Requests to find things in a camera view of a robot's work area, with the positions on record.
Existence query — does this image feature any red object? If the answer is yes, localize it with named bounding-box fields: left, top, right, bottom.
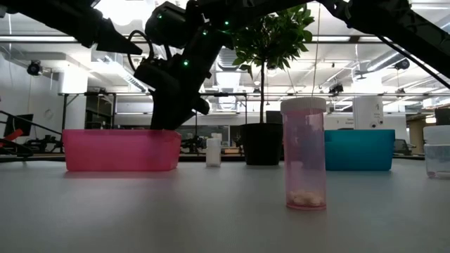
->
left=0, top=129, right=24, bottom=148

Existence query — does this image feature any pink pill bottle white cap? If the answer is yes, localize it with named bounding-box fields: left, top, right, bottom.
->
left=280, top=97, right=328, bottom=212

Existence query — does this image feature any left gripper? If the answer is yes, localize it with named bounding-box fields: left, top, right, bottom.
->
left=66, top=6, right=143, bottom=56

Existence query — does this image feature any black monitor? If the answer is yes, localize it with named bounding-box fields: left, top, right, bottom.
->
left=265, top=110, right=284, bottom=124
left=3, top=113, right=34, bottom=138
left=435, top=108, right=450, bottom=127

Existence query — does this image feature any white opaque pill bottle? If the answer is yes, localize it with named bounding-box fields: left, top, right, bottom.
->
left=205, top=137, right=222, bottom=168

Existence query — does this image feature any white round pillar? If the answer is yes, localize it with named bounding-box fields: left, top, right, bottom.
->
left=352, top=96, right=385, bottom=131

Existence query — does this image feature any black plant pot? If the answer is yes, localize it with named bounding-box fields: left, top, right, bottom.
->
left=239, top=122, right=284, bottom=167

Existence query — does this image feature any wooden cabinet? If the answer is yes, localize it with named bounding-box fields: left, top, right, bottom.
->
left=407, top=114, right=427, bottom=155

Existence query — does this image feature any black table frame rail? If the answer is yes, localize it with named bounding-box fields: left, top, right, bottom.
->
left=0, top=153, right=450, bottom=163

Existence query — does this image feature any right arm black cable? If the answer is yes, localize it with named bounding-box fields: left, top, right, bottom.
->
left=375, top=33, right=450, bottom=90

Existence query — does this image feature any pink plastic bin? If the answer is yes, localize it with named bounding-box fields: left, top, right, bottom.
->
left=62, top=129, right=182, bottom=172

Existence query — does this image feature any blue plastic bin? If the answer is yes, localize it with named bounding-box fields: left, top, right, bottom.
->
left=323, top=129, right=396, bottom=172

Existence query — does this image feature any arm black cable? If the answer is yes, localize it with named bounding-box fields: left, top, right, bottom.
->
left=375, top=33, right=450, bottom=90
left=0, top=109, right=64, bottom=136

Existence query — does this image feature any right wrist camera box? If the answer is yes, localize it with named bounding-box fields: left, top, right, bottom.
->
left=144, top=1, right=189, bottom=49

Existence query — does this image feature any black metal rack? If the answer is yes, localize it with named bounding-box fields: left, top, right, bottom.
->
left=58, top=91, right=117, bottom=131

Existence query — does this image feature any dark office chair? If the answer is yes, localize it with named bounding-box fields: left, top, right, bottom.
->
left=393, top=138, right=413, bottom=157

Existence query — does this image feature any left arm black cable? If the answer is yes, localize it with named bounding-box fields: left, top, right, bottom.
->
left=0, top=109, right=64, bottom=136

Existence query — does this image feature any clear jar white lid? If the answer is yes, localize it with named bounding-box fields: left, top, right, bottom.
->
left=423, top=125, right=450, bottom=179

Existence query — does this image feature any green leafy small tree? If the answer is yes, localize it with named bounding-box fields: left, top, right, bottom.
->
left=228, top=3, right=315, bottom=124

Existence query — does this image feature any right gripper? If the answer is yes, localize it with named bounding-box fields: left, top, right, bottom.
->
left=135, top=33, right=233, bottom=130

